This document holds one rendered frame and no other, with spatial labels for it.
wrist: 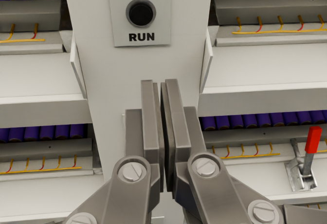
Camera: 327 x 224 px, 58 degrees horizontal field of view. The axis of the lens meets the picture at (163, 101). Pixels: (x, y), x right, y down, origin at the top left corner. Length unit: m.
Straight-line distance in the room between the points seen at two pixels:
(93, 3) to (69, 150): 0.24
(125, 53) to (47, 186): 0.25
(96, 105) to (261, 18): 0.18
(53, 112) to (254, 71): 0.18
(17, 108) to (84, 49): 0.09
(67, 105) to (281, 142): 0.31
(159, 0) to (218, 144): 0.26
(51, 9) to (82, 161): 0.22
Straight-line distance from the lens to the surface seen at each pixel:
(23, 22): 0.30
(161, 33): 0.21
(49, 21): 0.30
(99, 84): 0.24
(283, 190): 0.44
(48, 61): 0.28
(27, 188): 0.44
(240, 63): 0.28
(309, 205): 0.66
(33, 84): 0.27
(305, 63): 0.30
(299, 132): 0.46
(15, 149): 0.43
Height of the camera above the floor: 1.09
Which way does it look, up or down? 42 degrees down
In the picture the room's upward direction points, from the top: 1 degrees clockwise
